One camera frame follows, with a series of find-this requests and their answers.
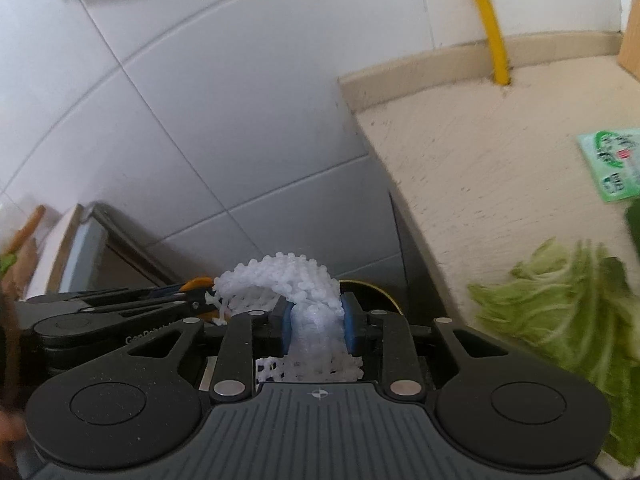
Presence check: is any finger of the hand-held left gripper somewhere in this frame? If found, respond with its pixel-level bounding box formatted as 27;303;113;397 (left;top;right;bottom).
94;295;222;323
15;284;190;312

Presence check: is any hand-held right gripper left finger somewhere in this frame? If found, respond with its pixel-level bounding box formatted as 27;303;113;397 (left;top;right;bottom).
125;300;296;405

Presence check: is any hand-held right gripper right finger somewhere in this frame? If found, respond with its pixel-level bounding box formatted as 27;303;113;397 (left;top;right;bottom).
341;291;517;405

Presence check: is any black round bin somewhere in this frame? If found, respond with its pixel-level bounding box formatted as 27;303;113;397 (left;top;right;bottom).
338;278;406;331

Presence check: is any orange scrap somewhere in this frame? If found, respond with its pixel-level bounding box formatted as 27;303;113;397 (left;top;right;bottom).
181;276;215;295

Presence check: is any white foam fruit net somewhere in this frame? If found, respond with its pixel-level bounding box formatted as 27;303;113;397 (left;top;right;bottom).
212;252;368;384

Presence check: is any light green cabbage leaf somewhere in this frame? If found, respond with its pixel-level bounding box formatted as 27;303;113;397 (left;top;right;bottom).
467;237;640;467

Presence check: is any large dark green leaf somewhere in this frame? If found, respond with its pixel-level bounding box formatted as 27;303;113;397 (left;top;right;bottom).
622;197;640;261

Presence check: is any green white plastic packet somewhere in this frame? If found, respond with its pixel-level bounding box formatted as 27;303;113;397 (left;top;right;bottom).
577;127;640;204

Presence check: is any brown counter cabinet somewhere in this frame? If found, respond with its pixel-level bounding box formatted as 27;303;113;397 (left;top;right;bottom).
389;187;482;333

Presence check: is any orange stick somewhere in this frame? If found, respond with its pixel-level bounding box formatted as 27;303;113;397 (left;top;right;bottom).
7;204;48;262

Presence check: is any yellow pipe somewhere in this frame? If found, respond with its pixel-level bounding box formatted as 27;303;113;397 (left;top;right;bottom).
460;0;512;86

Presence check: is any wooden knife block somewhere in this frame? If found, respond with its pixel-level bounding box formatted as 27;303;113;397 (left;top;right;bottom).
618;30;640;83

